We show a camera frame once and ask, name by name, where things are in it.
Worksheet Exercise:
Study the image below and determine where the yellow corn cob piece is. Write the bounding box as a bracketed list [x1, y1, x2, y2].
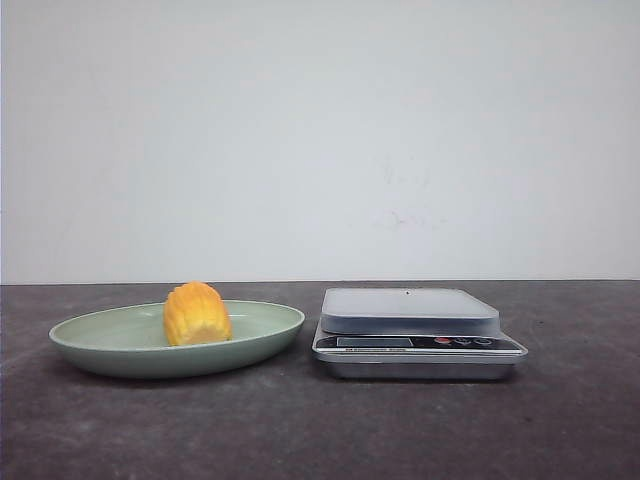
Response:
[163, 281, 233, 346]

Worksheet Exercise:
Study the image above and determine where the silver digital kitchen scale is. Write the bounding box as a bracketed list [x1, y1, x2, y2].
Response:
[312, 288, 528, 381]

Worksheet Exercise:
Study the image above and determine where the light green oval plate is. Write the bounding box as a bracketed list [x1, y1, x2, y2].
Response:
[49, 300, 305, 379]

